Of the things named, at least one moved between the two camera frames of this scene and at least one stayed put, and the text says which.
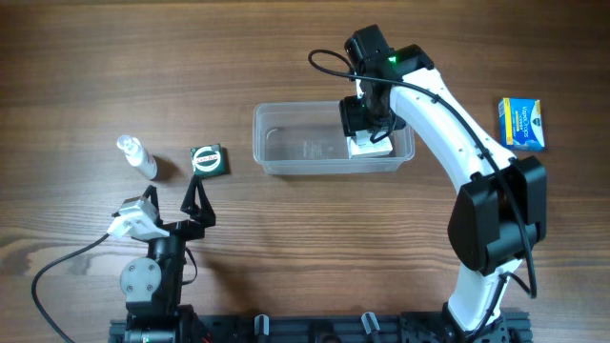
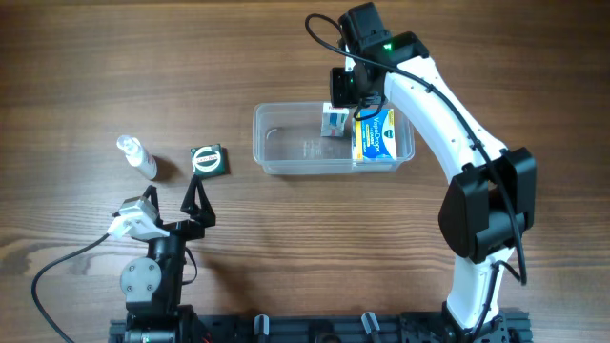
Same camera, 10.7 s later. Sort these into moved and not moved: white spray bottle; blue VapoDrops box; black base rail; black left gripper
Moved: blue VapoDrops box
Not moved: black left gripper; black base rail; white spray bottle
